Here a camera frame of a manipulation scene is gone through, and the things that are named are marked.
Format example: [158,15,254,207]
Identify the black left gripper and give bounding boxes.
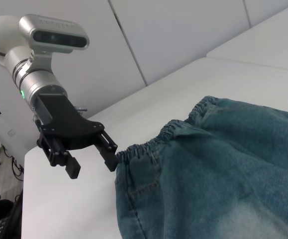
[32,94,120,180]

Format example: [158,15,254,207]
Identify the blue denim shorts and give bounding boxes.
[115,96,288,239]

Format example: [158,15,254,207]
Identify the dark floor cables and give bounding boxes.
[0,144,25,184]

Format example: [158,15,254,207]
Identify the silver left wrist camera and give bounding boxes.
[18,14,90,73]

